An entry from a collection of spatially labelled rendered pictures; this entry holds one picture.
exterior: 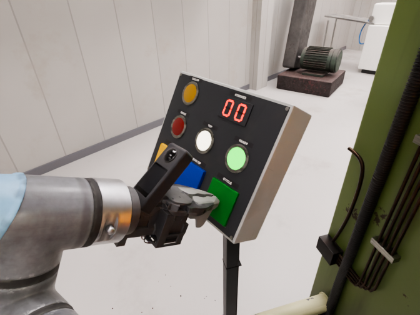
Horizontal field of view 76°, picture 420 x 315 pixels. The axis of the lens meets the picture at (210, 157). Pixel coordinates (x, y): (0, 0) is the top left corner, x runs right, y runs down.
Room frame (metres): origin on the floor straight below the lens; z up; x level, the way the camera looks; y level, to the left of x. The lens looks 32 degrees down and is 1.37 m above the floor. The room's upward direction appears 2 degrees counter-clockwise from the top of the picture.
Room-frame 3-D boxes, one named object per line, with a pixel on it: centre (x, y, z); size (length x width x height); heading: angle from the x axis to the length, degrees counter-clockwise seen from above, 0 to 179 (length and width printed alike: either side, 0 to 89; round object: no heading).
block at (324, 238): (0.45, -0.30, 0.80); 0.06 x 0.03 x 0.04; 14
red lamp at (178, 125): (0.60, 0.07, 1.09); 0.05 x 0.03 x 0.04; 14
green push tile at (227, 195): (0.42, -0.02, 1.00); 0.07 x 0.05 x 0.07; 39
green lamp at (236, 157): (0.44, -0.05, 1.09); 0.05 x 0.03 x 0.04; 14
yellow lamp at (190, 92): (0.62, 0.04, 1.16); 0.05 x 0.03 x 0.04; 14
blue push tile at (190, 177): (0.49, 0.05, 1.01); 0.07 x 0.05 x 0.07; 39
